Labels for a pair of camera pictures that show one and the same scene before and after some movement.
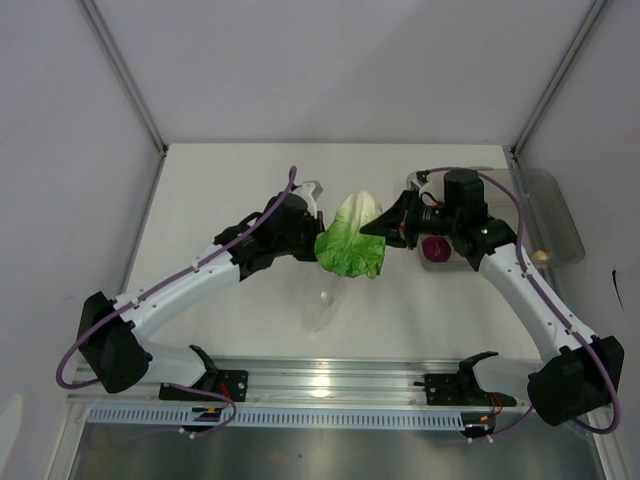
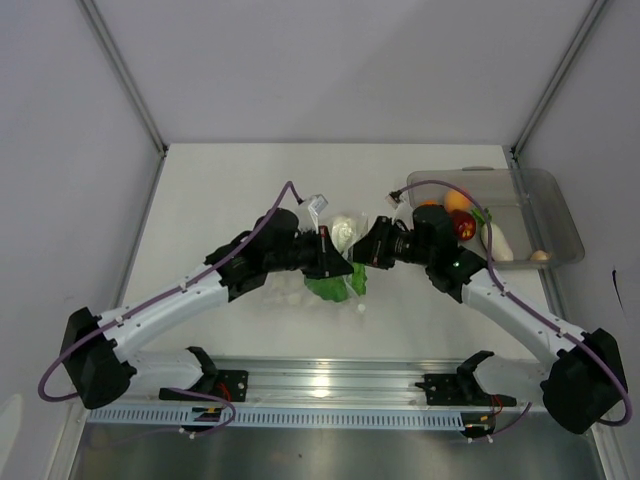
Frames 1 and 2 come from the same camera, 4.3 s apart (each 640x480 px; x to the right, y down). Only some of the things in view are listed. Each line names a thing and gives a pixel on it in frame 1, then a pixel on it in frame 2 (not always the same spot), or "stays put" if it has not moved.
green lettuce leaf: [344, 248] → [336, 289]
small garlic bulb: [540, 255] stays put
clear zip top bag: [325, 296] → [348, 287]
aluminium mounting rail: [340, 381] stays put
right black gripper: [397, 224] → [371, 249]
